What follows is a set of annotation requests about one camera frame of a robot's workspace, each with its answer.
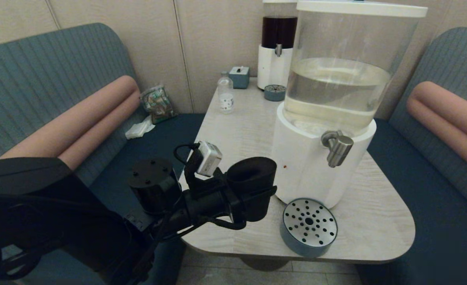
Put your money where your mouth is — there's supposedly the black plastic cup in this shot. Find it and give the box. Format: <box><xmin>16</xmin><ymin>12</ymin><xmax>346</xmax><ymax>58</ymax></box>
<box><xmin>226</xmin><ymin>157</ymin><xmax>277</xmax><ymax>222</ymax></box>

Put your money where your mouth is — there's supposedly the teal upholstered bench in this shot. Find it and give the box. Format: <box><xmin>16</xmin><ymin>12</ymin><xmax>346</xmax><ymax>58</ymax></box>
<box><xmin>0</xmin><ymin>22</ymin><xmax>206</xmax><ymax>285</ymax></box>
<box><xmin>356</xmin><ymin>27</ymin><xmax>467</xmax><ymax>285</ymax></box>

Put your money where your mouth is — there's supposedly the clear plastic bottle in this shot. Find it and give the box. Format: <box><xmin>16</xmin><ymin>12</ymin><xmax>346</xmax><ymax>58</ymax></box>
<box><xmin>217</xmin><ymin>71</ymin><xmax>234</xmax><ymax>114</ymax></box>

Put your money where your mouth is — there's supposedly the printed snack bag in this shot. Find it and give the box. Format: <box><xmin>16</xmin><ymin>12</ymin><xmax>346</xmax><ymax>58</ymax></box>
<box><xmin>140</xmin><ymin>83</ymin><xmax>177</xmax><ymax>124</ymax></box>

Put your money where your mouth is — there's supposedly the white crumpled tissue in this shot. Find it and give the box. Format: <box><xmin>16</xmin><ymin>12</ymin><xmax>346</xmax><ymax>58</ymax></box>
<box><xmin>125</xmin><ymin>115</ymin><xmax>156</xmax><ymax>139</ymax></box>

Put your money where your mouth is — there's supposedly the large clear water dispenser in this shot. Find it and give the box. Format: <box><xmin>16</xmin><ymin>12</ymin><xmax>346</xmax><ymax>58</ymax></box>
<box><xmin>268</xmin><ymin>0</ymin><xmax>429</xmax><ymax>209</ymax></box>

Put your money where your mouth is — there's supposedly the blue-grey tissue box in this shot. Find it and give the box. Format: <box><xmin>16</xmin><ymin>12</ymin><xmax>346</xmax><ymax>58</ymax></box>
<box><xmin>229</xmin><ymin>66</ymin><xmax>251</xmax><ymax>89</ymax></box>

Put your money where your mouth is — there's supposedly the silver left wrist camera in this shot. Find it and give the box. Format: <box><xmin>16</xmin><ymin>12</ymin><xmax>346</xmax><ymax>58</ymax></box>
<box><xmin>194</xmin><ymin>141</ymin><xmax>222</xmax><ymax>177</ymax></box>

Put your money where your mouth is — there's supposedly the large white dispenser lid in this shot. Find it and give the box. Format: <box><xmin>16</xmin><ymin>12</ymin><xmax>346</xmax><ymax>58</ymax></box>
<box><xmin>297</xmin><ymin>0</ymin><xmax>429</xmax><ymax>18</ymax></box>

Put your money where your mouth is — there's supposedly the large steel dispenser tap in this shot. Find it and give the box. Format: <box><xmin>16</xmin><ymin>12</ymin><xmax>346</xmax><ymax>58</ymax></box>
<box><xmin>321</xmin><ymin>130</ymin><xmax>354</xmax><ymax>168</ymax></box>

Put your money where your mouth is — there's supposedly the small dark drink dispenser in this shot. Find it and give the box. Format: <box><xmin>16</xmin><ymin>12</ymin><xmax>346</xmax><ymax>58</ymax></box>
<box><xmin>257</xmin><ymin>0</ymin><xmax>300</xmax><ymax>91</ymax></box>

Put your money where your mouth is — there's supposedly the small blue drip tray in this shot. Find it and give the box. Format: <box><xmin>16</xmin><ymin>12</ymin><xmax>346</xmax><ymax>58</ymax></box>
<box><xmin>264</xmin><ymin>84</ymin><xmax>287</xmax><ymax>102</ymax></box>

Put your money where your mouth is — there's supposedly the round metal drip tray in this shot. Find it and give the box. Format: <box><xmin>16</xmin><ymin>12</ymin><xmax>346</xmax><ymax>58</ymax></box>
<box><xmin>280</xmin><ymin>198</ymin><xmax>338</xmax><ymax>258</ymax></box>

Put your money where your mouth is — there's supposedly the black left camera cable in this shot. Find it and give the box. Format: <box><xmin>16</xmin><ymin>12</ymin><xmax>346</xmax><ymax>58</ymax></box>
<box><xmin>174</xmin><ymin>143</ymin><xmax>200</xmax><ymax>169</ymax></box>

